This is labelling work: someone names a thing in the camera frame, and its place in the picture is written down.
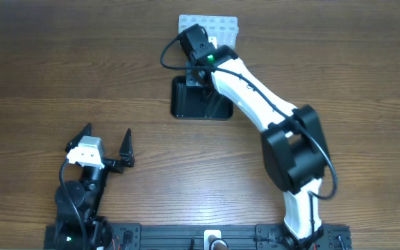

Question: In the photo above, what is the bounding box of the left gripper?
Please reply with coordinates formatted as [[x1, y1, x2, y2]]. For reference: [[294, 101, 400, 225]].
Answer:
[[64, 122, 136, 174]]

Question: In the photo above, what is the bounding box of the mounting rail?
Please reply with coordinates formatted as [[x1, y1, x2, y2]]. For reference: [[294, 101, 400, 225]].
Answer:
[[43, 222, 353, 250]]

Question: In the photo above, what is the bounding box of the black tray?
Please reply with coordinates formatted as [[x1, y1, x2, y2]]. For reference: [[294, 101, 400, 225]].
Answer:
[[170, 75, 235, 121]]

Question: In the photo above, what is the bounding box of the white test tube rack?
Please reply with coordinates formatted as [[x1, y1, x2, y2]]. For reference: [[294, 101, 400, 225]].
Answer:
[[178, 14, 240, 50]]

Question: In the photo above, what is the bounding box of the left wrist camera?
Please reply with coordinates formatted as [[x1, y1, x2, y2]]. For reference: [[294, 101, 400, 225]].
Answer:
[[65, 135, 106, 170]]

